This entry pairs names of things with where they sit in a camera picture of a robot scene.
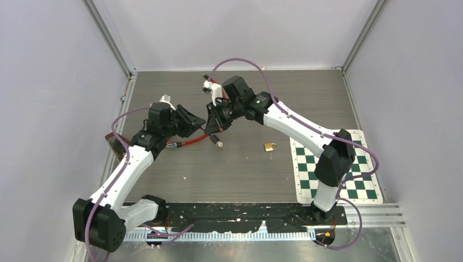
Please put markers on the red cable lock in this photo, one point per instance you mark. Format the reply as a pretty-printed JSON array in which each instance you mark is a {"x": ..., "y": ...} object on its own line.
[{"x": 198, "y": 139}]

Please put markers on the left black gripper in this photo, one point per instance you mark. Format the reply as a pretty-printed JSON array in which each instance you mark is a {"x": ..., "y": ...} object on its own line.
[{"x": 190, "y": 122}]

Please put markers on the green white checkered mat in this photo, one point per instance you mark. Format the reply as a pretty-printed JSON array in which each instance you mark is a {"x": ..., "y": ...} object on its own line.
[{"x": 335, "y": 170}]

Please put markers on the brown wooden metronome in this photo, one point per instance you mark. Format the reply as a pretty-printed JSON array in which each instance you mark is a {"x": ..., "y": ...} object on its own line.
[{"x": 116, "y": 146}]

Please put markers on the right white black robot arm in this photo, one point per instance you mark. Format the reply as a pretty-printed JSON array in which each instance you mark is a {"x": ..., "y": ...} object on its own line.
[{"x": 234, "y": 99}]

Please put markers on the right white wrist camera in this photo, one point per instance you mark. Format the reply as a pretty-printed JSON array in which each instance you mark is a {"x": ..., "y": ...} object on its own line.
[{"x": 214, "y": 89}]

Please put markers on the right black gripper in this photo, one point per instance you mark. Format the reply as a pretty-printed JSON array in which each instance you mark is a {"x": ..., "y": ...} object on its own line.
[{"x": 215, "y": 124}]

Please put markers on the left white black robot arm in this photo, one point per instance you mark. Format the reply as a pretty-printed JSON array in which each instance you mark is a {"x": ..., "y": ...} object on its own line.
[{"x": 101, "y": 221}]

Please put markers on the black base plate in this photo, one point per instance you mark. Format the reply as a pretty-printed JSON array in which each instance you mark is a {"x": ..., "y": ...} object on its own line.
[{"x": 245, "y": 217}]

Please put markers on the small brass padlock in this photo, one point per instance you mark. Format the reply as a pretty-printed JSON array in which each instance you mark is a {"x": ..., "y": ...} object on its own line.
[{"x": 268, "y": 147}]

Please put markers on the black cable padlock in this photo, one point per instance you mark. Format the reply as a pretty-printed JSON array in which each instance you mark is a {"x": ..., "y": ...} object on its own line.
[{"x": 214, "y": 138}]

